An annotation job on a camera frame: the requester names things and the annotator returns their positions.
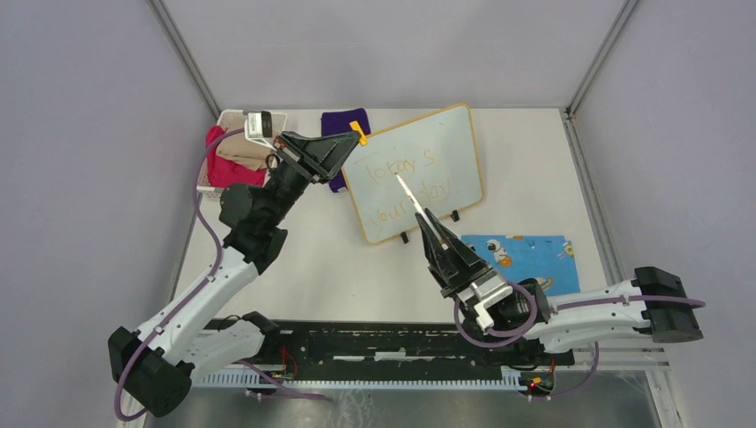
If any pink cloth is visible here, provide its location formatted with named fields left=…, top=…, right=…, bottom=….
left=206, top=132, right=267, bottom=187

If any yellow marker cap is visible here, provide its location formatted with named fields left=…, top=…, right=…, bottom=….
left=349, top=120, right=367, bottom=146

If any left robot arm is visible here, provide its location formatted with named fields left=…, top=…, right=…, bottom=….
left=107, top=131, right=362, bottom=423

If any purple folded cloth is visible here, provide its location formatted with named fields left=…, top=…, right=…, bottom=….
left=320, top=108, right=371, bottom=193

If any yellow framed whiteboard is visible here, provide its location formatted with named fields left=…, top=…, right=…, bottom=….
left=342, top=103, right=484, bottom=244

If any blue patterned cloth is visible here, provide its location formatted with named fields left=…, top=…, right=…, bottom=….
left=461, top=235, right=580, bottom=297

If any aluminium rail frame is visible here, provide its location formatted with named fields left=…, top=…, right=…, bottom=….
left=560, top=107, right=669, bottom=370

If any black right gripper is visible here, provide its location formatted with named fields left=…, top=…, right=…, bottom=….
left=415, top=210, right=505, bottom=338

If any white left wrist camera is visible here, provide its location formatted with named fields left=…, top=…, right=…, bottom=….
left=243, top=111, right=273, bottom=142

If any white cable duct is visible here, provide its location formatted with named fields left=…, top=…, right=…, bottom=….
left=194, top=367, right=526, bottom=391

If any beige cloth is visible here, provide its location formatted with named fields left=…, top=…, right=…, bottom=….
left=216, top=136, right=274, bottom=170

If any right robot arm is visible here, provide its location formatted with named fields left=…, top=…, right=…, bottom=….
left=415, top=209, right=705, bottom=364

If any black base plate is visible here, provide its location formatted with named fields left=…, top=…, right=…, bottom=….
left=203, top=318, right=575, bottom=383

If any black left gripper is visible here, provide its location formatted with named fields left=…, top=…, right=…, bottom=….
left=265, top=130, right=363, bottom=226

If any white orange marker pen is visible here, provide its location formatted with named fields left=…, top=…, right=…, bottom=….
left=394, top=174, right=448, bottom=250

